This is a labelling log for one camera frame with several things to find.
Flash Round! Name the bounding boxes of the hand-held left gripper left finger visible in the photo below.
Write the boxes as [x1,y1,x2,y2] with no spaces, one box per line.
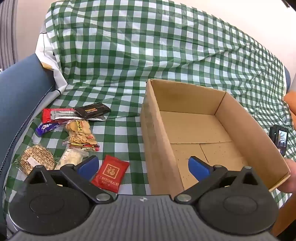
[24,155,114,205]

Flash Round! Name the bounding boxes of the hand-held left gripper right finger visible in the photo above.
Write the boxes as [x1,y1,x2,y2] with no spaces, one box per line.
[174,156,270,205]

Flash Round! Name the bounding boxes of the small red yellow candy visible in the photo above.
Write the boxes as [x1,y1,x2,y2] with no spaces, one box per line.
[62,141,100,151]

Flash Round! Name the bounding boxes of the clear bag of round crackers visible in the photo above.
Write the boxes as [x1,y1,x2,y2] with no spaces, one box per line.
[64,119,97,145]

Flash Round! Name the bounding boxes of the brown cardboard box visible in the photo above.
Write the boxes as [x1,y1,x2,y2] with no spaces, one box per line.
[140,79,290,196]

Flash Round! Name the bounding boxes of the purple chocolate bar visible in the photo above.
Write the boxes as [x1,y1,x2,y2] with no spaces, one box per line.
[35,122,62,137]

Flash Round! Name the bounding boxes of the silver foil snack stick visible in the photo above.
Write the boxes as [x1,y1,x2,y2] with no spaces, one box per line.
[50,109,109,121]

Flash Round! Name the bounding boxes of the red snack wrapper white label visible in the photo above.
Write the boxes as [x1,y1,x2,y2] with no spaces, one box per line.
[42,108,75,124]

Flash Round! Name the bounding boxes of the person's right hand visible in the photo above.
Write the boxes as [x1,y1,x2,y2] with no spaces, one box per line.
[278,158,296,194]

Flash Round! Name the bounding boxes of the clear packet of white candy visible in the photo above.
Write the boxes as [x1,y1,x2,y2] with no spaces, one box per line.
[54,148,89,169]

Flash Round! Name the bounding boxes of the red square-emblem snack packet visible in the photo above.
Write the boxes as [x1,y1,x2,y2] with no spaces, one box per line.
[91,155,130,193]

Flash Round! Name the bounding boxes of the orange cushion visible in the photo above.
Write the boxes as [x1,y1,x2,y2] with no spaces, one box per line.
[283,91,296,130]

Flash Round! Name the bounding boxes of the round waffle cracker packet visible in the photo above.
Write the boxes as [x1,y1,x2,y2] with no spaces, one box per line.
[15,144,57,175]

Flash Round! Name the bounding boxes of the black snack bar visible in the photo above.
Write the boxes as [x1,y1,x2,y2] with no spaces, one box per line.
[74,103,111,118]

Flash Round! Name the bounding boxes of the blue sofa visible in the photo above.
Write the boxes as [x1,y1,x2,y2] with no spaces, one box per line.
[0,53,292,234]

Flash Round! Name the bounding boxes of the white cloth with black trim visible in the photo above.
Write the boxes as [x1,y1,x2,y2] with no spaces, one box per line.
[35,23,67,93]

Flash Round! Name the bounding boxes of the green checked tablecloth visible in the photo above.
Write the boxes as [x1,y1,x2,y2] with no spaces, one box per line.
[5,0,296,209]

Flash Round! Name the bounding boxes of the grey curtain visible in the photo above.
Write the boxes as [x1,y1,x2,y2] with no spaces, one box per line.
[0,0,19,70]

